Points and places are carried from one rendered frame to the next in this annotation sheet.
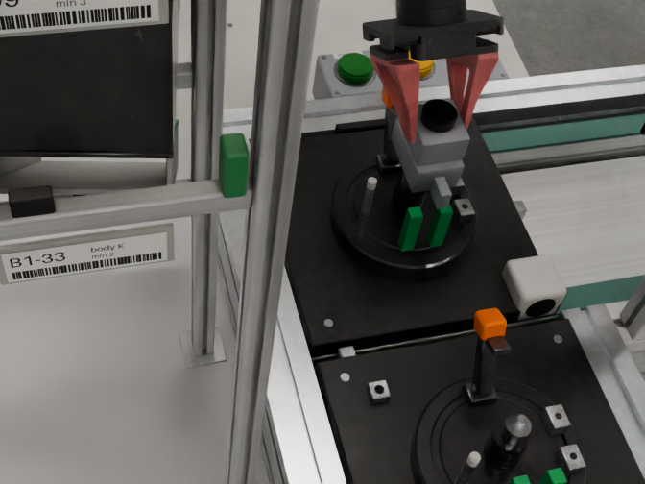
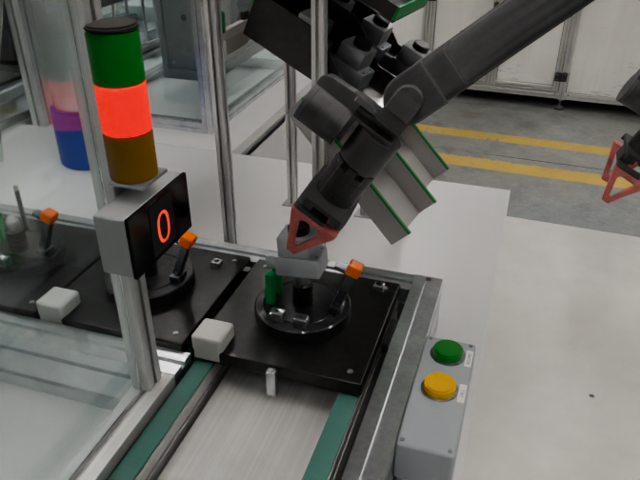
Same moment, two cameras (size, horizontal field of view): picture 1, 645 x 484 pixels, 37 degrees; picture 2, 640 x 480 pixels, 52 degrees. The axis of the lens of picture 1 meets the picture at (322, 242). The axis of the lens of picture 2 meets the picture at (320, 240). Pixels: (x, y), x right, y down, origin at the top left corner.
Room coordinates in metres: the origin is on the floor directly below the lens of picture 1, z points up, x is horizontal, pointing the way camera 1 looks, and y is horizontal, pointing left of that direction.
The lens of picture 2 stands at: (1.11, -0.64, 1.55)
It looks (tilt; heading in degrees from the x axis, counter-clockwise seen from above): 31 degrees down; 131
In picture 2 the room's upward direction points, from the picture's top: straight up
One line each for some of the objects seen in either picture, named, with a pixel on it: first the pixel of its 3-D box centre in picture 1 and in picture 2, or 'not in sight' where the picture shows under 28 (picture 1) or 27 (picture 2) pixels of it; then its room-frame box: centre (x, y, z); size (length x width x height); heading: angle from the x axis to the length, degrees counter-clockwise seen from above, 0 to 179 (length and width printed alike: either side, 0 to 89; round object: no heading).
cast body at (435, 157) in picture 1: (435, 146); (293, 247); (0.58, -0.08, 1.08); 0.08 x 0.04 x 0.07; 24
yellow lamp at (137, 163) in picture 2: not in sight; (130, 152); (0.55, -0.29, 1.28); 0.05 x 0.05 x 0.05
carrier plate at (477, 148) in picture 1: (399, 226); (303, 318); (0.58, -0.07, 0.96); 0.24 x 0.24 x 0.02; 23
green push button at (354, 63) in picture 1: (355, 70); (448, 353); (0.79, 0.00, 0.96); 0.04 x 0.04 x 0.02
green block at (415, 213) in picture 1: (410, 229); (277, 277); (0.54, -0.08, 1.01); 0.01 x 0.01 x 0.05; 23
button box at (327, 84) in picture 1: (409, 84); (437, 405); (0.82, -0.07, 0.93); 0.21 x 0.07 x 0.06; 113
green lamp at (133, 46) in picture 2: not in sight; (115, 55); (0.55, -0.29, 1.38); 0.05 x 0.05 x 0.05
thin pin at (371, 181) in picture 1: (365, 210); not in sight; (0.54, -0.03, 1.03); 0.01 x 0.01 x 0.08
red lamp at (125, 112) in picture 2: not in sight; (123, 106); (0.55, -0.29, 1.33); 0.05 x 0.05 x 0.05
